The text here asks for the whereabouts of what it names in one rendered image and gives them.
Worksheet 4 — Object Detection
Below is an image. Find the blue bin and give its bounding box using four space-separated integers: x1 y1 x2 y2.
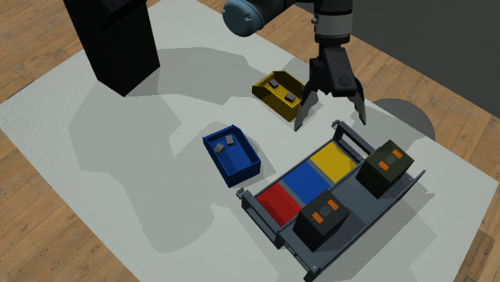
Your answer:
203 124 261 188

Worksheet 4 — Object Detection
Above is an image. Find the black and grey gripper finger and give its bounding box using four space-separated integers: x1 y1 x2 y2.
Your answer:
294 75 318 131
347 76 366 125

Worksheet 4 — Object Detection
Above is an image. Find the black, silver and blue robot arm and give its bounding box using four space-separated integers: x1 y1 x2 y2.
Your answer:
222 0 358 97

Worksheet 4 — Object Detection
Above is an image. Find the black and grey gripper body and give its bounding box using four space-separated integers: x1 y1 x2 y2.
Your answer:
309 33 350 95

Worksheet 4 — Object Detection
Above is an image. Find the black case with orange latches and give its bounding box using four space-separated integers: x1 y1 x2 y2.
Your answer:
293 189 350 252
355 140 414 199

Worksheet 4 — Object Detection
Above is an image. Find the yellow bin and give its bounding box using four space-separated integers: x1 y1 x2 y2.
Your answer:
252 70 305 122

